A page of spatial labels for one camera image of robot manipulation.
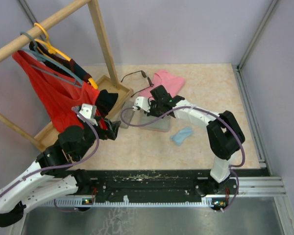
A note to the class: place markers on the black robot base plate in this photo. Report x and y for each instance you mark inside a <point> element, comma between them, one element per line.
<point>121,179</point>

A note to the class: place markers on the pink folded shirt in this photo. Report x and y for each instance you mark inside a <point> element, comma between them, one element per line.
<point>172,84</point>

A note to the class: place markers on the tortoiseshell sunglasses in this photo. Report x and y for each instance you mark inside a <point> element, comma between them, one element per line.
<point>144,75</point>

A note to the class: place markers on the grey-blue plastic hanger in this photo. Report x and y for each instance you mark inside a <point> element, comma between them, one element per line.
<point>41,58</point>

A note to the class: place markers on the red hanging shirt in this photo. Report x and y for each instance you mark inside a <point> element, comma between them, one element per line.
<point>57,94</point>

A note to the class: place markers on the wooden clothes rack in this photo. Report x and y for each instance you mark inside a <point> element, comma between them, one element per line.
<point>110,83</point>

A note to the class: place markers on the grey glasses case green lining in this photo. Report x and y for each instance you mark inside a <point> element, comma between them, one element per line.
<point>127,115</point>

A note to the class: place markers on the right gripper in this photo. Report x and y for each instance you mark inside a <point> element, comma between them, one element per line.
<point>151,113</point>

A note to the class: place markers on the small light blue cloth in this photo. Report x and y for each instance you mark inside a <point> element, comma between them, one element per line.
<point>181,135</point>

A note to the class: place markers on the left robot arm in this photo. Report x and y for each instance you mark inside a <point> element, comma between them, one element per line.
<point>26,192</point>

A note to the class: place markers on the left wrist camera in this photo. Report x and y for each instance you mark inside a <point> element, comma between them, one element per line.
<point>89,112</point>

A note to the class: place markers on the yellow plastic hanger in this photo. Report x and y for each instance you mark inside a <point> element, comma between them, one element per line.
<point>52,50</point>

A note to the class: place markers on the pink glasses case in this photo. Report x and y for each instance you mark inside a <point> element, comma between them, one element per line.
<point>162,124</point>

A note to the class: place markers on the aluminium frame rail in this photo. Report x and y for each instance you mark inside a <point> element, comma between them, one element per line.
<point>262,188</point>

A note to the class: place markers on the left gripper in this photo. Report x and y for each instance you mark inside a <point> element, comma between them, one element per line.
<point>111,132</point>

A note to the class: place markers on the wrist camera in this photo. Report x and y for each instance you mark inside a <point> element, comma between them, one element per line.
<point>89,112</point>
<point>141,103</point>

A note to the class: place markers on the dark striped hanging garment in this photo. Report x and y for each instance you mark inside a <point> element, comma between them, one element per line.
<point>73,64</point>

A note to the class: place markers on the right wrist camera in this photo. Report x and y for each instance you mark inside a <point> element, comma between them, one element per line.
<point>141,103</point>

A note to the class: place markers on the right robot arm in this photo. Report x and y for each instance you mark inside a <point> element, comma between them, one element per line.
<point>224,133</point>

